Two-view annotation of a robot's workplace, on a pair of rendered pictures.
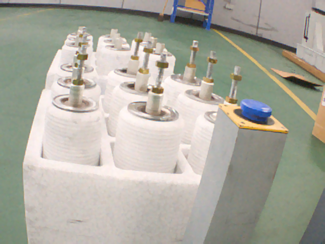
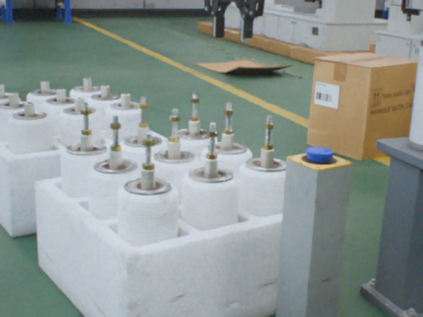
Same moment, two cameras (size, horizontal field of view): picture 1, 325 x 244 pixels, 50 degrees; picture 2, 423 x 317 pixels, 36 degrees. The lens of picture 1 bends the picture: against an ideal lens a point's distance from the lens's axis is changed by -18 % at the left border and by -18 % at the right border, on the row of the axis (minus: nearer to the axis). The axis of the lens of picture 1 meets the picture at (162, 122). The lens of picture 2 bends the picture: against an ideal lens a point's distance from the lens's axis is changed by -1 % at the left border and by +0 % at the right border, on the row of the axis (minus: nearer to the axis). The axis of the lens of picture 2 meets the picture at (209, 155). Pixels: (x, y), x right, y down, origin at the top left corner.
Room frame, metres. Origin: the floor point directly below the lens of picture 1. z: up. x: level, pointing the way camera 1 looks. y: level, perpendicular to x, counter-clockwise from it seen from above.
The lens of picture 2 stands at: (-0.38, 0.36, 0.59)
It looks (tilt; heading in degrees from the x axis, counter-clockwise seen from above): 17 degrees down; 341
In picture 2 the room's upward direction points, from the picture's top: 2 degrees clockwise
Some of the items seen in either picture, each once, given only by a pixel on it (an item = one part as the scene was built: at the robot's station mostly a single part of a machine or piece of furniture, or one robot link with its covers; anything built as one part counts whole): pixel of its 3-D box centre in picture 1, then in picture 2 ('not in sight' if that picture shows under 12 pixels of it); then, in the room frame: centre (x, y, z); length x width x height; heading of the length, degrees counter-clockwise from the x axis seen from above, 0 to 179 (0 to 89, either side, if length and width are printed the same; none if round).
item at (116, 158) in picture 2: (77, 76); (116, 159); (0.66, 0.16, 0.26); 0.02 x 0.02 x 0.03
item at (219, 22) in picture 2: not in sight; (219, 27); (0.76, -0.05, 0.48); 0.02 x 0.01 x 0.04; 114
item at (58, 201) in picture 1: (126, 173); (172, 239); (0.69, 0.05, 0.09); 0.39 x 0.39 x 0.18; 15
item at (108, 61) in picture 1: (111, 79); (80, 148); (1.10, 0.16, 0.16); 0.10 x 0.10 x 0.18
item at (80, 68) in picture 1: (79, 70); (148, 155); (0.55, 0.13, 0.30); 0.01 x 0.01 x 0.08; 14
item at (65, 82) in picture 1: (76, 83); (116, 166); (0.66, 0.16, 0.25); 0.08 x 0.08 x 0.01
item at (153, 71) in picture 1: (153, 83); (126, 142); (1.13, 0.05, 0.16); 0.10 x 0.10 x 0.18
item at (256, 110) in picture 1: (255, 112); (319, 156); (0.43, -0.10, 0.32); 0.04 x 0.04 x 0.02
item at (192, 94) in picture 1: (204, 97); (227, 148); (0.73, -0.07, 0.25); 0.08 x 0.08 x 0.01
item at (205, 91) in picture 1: (205, 90); (227, 142); (0.73, -0.07, 0.26); 0.02 x 0.02 x 0.03
